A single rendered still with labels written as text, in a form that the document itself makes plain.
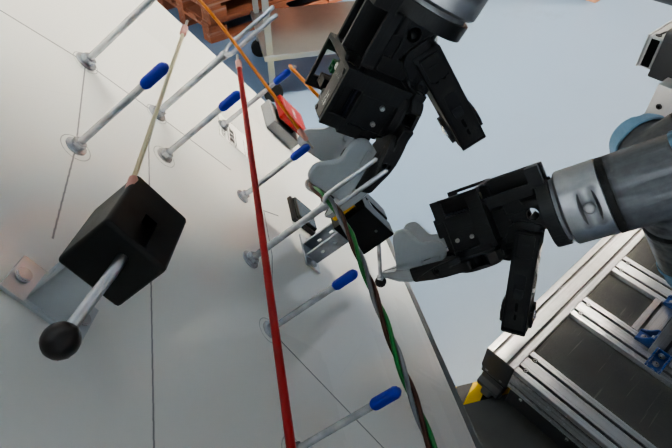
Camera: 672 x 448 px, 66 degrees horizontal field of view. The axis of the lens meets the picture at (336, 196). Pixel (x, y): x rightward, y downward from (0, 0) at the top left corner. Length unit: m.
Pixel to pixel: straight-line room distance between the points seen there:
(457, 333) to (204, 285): 1.53
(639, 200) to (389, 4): 0.28
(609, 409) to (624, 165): 1.16
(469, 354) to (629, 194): 1.36
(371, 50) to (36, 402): 0.32
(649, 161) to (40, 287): 0.46
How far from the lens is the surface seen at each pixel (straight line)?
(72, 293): 0.28
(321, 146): 0.51
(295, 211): 0.60
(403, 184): 2.34
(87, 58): 0.47
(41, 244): 0.31
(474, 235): 0.55
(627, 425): 1.60
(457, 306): 1.93
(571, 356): 1.67
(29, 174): 0.34
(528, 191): 0.55
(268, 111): 0.75
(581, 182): 0.53
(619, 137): 0.72
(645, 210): 0.53
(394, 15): 0.42
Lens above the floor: 1.53
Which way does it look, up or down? 43 degrees down
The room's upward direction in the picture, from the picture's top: straight up
